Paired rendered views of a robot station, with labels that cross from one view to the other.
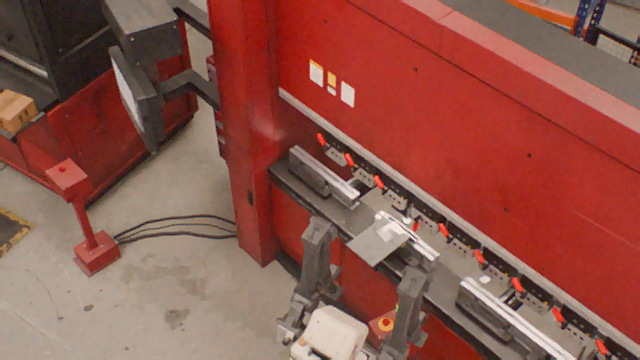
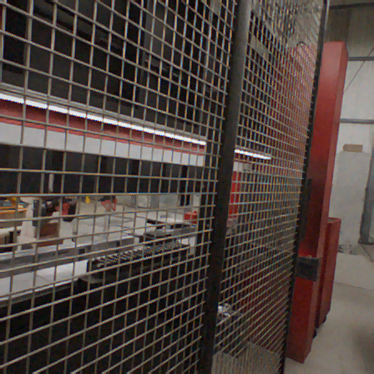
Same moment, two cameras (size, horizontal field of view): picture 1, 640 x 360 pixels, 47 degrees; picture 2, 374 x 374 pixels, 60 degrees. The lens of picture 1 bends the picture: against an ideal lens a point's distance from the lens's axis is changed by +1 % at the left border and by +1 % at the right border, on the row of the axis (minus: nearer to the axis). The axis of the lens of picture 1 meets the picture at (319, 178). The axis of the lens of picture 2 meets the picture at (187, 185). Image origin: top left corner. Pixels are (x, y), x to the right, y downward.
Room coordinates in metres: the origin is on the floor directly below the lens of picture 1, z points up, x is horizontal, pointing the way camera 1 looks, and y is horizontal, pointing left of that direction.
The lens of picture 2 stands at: (1.93, -2.27, 1.32)
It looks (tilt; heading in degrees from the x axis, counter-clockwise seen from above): 3 degrees down; 77
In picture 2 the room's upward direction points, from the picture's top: 6 degrees clockwise
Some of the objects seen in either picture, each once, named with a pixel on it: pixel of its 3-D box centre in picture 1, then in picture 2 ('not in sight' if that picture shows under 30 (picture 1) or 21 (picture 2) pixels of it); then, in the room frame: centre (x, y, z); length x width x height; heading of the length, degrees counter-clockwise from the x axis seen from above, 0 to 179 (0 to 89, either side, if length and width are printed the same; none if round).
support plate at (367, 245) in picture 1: (378, 241); (162, 219); (2.25, -0.29, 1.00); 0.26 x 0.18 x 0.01; 133
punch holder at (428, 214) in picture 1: (430, 211); (167, 178); (2.22, -0.52, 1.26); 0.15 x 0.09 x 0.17; 43
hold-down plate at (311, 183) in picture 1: (309, 181); not in sight; (2.75, 0.05, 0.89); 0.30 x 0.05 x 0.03; 43
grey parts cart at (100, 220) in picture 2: not in sight; (106, 212); (1.88, 3.20, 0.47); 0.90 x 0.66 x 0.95; 56
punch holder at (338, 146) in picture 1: (340, 145); not in sight; (2.66, -0.11, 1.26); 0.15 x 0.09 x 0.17; 43
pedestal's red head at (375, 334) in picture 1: (392, 334); not in sight; (1.87, -0.35, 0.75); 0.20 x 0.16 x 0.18; 29
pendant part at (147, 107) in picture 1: (139, 97); not in sight; (2.83, 0.90, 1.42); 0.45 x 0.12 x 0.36; 28
